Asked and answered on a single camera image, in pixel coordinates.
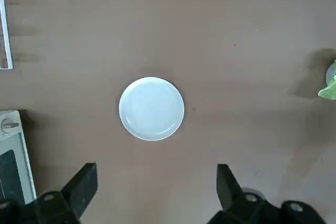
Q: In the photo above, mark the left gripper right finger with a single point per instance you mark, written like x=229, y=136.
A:
x=231, y=192

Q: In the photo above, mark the green lettuce leaf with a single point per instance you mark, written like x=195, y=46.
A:
x=328, y=93

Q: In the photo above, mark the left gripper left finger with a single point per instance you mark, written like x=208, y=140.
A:
x=76, y=190

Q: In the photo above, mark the larger grey dish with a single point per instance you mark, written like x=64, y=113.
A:
x=151, y=108

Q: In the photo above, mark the white toaster oven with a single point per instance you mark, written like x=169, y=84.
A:
x=13, y=150

